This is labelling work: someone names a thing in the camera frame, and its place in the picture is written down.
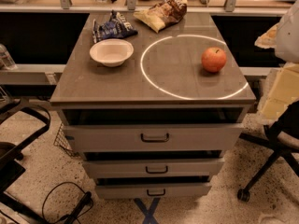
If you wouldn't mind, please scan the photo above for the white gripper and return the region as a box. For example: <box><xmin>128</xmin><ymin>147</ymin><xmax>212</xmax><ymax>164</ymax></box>
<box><xmin>254</xmin><ymin>0</ymin><xmax>299</xmax><ymax>120</ymax></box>

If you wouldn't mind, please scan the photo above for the red apple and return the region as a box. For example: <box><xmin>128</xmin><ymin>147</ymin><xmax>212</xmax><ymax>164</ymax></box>
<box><xmin>201</xmin><ymin>47</ymin><xmax>227</xmax><ymax>73</ymax></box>

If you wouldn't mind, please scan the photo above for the black office chair right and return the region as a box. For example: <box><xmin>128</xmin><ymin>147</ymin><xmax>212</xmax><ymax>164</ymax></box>
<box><xmin>237</xmin><ymin>101</ymin><xmax>299</xmax><ymax>202</ymax></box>

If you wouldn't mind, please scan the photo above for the yellow brown chip bag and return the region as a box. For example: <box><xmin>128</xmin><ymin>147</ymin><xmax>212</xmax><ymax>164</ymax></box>
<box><xmin>134</xmin><ymin>0</ymin><xmax>188</xmax><ymax>33</ymax></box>

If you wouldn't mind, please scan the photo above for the grey drawer cabinet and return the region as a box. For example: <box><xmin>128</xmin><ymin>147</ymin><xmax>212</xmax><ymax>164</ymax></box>
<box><xmin>50</xmin><ymin>13</ymin><xmax>255</xmax><ymax>186</ymax></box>

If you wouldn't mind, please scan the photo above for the white paper bowl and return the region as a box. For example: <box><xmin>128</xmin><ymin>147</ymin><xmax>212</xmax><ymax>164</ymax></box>
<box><xmin>90</xmin><ymin>39</ymin><xmax>134</xmax><ymax>67</ymax></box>

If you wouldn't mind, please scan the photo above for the blue chip bag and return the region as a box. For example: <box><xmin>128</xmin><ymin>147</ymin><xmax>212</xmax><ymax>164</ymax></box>
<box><xmin>93</xmin><ymin>10</ymin><xmax>138</xmax><ymax>43</ymax></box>

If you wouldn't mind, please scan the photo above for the blue tape cross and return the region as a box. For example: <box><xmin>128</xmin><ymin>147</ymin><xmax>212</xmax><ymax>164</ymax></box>
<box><xmin>134</xmin><ymin>198</ymin><xmax>160</xmax><ymax>224</ymax></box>

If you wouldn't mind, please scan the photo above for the clear plastic bottle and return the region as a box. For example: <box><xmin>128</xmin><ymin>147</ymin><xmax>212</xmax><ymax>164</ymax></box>
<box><xmin>0</xmin><ymin>44</ymin><xmax>17</xmax><ymax>70</ymax></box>

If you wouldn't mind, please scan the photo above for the black chair left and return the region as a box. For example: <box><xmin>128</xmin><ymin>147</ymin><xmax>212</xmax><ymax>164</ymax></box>
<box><xmin>0</xmin><ymin>89</ymin><xmax>50</xmax><ymax>224</ymax></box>

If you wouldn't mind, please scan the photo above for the top drawer with black handle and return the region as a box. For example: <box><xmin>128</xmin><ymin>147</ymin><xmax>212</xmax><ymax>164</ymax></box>
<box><xmin>64</xmin><ymin>123</ymin><xmax>243</xmax><ymax>152</ymax></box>

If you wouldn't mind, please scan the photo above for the drawer with black handle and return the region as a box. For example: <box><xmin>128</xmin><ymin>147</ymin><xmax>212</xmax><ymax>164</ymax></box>
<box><xmin>95</xmin><ymin>183</ymin><xmax>211</xmax><ymax>199</ymax></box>
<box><xmin>64</xmin><ymin>123</ymin><xmax>243</xmax><ymax>152</ymax></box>
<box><xmin>83</xmin><ymin>158</ymin><xmax>224</xmax><ymax>179</ymax></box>

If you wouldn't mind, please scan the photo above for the middle drawer with black handle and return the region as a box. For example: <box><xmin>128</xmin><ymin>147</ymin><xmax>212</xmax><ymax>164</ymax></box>
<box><xmin>83</xmin><ymin>158</ymin><xmax>224</xmax><ymax>179</ymax></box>

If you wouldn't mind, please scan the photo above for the bottom drawer with black handle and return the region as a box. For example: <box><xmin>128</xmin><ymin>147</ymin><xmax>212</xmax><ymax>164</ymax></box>
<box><xmin>95</xmin><ymin>183</ymin><xmax>211</xmax><ymax>199</ymax></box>

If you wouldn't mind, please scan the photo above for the wire mesh basket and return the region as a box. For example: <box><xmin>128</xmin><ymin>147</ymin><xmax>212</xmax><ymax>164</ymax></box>
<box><xmin>53</xmin><ymin>123</ymin><xmax>78</xmax><ymax>158</ymax></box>

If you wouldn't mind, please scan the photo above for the black cable on floor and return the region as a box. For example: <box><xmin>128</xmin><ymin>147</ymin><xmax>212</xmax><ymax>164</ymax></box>
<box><xmin>41</xmin><ymin>181</ymin><xmax>94</xmax><ymax>224</ymax></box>

